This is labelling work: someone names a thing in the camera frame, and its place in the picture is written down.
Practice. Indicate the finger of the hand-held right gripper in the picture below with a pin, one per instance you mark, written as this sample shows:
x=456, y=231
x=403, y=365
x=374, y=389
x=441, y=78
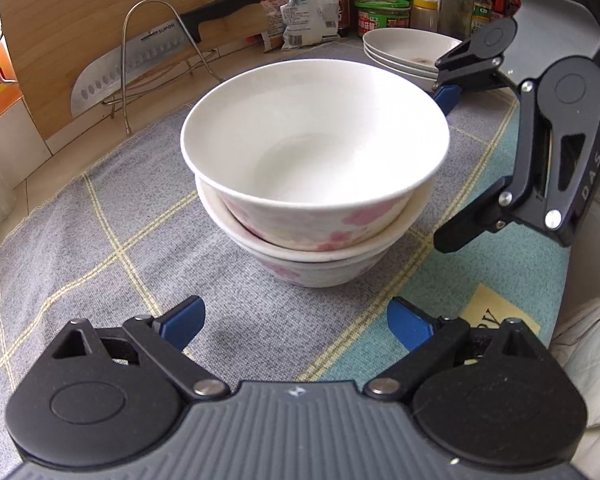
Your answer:
x=447, y=97
x=470, y=220

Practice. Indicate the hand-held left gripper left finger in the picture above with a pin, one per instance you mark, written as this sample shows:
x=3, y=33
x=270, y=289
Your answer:
x=185, y=322

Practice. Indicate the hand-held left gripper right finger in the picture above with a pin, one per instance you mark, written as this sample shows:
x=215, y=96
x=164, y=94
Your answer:
x=407, y=325

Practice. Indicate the white floral bowl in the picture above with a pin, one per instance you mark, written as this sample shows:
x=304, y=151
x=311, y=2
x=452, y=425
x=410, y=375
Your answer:
x=305, y=125
x=205, y=195
x=300, y=272

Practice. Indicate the yellow-lidded spice jar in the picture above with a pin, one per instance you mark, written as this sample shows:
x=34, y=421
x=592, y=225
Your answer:
x=425, y=15

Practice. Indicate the clear glass bottle red cap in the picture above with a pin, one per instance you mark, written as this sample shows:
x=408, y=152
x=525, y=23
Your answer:
x=456, y=10

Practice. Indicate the green-lidded sauce jar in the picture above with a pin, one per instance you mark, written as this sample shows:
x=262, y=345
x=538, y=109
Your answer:
x=382, y=20

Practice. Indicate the grey checked cloth mat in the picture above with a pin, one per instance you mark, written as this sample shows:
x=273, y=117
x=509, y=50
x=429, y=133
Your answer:
x=80, y=240

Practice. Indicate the dark soy sauce bottle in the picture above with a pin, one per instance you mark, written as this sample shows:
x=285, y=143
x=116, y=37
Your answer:
x=349, y=5

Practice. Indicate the white plastic bag blue print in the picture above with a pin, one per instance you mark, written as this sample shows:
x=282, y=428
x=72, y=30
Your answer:
x=310, y=15

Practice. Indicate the white cloth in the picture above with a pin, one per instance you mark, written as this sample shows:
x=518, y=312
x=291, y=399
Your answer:
x=585, y=350

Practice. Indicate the white orange plastic bag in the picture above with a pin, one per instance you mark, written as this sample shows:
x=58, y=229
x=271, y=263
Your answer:
x=272, y=5

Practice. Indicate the bamboo cutting board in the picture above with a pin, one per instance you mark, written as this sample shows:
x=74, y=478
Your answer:
x=80, y=20

